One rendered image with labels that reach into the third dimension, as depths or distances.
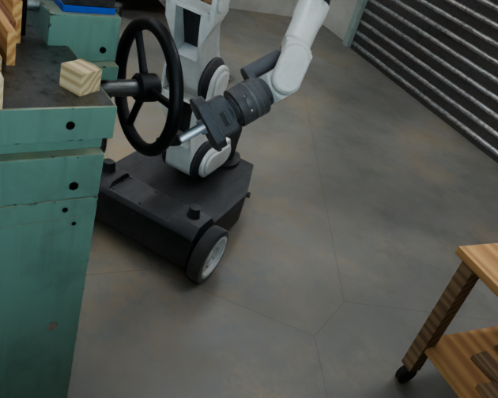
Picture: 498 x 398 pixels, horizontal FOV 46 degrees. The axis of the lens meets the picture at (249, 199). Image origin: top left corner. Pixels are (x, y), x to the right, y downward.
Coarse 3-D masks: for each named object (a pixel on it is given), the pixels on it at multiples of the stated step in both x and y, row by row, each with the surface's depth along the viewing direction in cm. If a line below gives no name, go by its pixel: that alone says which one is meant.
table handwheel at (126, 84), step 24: (144, 24) 117; (120, 48) 128; (144, 48) 123; (168, 48) 111; (120, 72) 131; (144, 72) 122; (168, 72) 111; (120, 96) 120; (144, 96) 120; (120, 120) 132; (168, 120) 114; (144, 144) 125; (168, 144) 118
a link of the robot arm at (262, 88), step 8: (264, 56) 129; (272, 56) 128; (248, 64) 128; (256, 64) 128; (264, 64) 128; (272, 64) 129; (248, 72) 127; (256, 72) 128; (264, 72) 129; (272, 72) 127; (248, 80) 126; (256, 80) 126; (264, 80) 127; (256, 88) 125; (264, 88) 125; (272, 88) 127; (256, 96) 125; (264, 96) 125; (272, 96) 127; (280, 96) 127; (264, 104) 126; (264, 112) 128
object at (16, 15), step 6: (6, 0) 101; (12, 0) 98; (18, 0) 98; (6, 6) 101; (12, 6) 98; (18, 6) 99; (12, 12) 99; (18, 12) 99; (18, 18) 100; (18, 24) 101; (18, 30) 101; (18, 36) 102; (18, 42) 102
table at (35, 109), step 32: (32, 32) 108; (32, 64) 97; (96, 64) 111; (32, 96) 88; (64, 96) 91; (96, 96) 94; (0, 128) 85; (32, 128) 87; (64, 128) 90; (96, 128) 93
